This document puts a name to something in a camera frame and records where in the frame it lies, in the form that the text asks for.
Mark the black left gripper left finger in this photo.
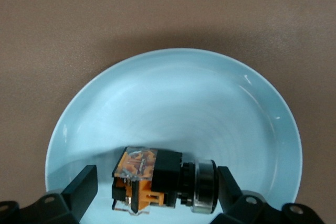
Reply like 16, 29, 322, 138
18, 165, 99, 224

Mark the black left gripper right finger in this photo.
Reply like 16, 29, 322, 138
212, 166, 326, 224

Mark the orange push-button switch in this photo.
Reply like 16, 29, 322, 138
111, 146, 219, 216

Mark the light blue round plate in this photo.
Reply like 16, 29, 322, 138
45, 48, 303, 224

